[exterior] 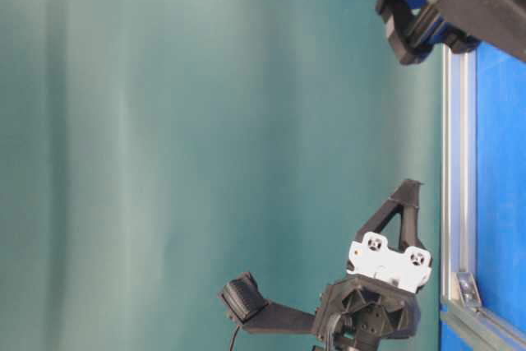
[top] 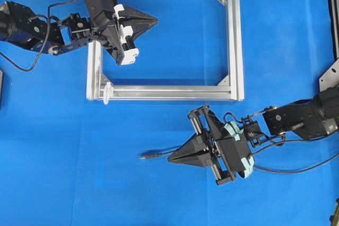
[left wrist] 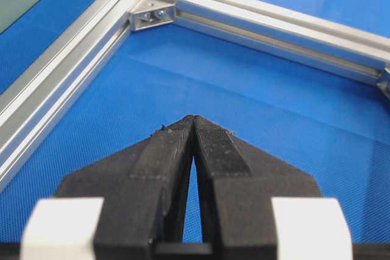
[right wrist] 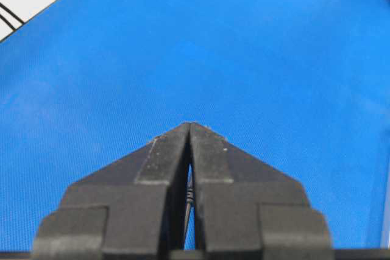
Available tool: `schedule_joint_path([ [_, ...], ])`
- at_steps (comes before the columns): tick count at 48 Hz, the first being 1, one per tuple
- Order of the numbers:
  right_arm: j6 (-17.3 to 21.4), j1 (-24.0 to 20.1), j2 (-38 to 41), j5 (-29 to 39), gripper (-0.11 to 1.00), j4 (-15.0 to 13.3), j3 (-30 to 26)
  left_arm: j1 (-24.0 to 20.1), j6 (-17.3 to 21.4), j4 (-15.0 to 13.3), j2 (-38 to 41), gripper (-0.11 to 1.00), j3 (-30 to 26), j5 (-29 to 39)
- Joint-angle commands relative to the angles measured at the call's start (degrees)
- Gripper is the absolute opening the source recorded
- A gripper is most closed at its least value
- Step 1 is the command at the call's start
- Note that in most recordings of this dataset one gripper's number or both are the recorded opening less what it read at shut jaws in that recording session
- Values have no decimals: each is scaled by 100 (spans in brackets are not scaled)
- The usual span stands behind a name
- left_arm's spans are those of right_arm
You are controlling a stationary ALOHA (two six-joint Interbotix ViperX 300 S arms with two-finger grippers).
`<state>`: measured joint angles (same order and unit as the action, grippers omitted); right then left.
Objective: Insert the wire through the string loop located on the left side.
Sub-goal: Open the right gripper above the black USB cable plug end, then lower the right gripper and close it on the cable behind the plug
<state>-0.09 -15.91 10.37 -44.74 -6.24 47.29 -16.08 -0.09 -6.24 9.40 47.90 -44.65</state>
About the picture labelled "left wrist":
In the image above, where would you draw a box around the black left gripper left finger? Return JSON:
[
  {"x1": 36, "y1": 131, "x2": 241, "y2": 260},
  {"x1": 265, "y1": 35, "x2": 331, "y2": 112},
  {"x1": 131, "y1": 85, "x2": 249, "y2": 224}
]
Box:
[{"x1": 55, "y1": 115, "x2": 194, "y2": 259}]

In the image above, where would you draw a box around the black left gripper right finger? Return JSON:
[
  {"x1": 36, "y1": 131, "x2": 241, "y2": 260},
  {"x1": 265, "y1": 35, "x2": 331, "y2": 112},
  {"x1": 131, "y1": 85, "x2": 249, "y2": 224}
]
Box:
[{"x1": 193, "y1": 116, "x2": 322, "y2": 259}]

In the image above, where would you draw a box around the aluminium frame left rail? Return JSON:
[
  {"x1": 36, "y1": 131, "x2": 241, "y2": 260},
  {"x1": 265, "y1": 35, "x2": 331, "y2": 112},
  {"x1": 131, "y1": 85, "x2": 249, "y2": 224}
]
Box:
[{"x1": 1, "y1": 0, "x2": 140, "y2": 189}]

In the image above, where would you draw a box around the aluminium frame rail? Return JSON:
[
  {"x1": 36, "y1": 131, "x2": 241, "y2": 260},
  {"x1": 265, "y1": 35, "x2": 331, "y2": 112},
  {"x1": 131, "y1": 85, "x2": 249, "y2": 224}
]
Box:
[
  {"x1": 164, "y1": 0, "x2": 389, "y2": 86},
  {"x1": 1, "y1": 0, "x2": 140, "y2": 189}
]

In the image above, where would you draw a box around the aluminium corner bracket with bolts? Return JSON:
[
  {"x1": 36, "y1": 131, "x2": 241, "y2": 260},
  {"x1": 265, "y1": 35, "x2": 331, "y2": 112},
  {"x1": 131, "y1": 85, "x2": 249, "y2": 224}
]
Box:
[{"x1": 129, "y1": 0, "x2": 176, "y2": 32}]

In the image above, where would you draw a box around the aluminium frame far rail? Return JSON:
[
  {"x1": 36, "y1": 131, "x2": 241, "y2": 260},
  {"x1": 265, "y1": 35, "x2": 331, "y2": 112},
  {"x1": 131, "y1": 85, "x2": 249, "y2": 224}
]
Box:
[{"x1": 164, "y1": 0, "x2": 389, "y2": 86}]

